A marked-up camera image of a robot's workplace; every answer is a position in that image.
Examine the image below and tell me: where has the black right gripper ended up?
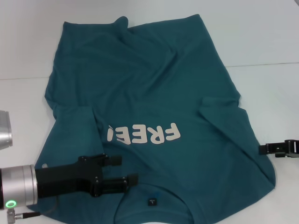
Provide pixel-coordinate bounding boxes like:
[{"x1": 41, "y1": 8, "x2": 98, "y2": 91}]
[{"x1": 259, "y1": 139, "x2": 299, "y2": 159}]

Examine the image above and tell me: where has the left arm connector cable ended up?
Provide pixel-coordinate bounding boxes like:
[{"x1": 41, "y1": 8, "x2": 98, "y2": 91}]
[{"x1": 6, "y1": 196, "x2": 59, "y2": 220}]

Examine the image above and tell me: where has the teal t-shirt with white lettering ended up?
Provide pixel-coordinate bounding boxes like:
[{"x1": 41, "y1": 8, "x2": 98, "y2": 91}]
[{"x1": 27, "y1": 14, "x2": 277, "y2": 224}]

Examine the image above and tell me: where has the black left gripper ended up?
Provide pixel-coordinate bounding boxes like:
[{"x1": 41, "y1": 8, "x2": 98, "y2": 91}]
[{"x1": 35, "y1": 153, "x2": 140, "y2": 199}]

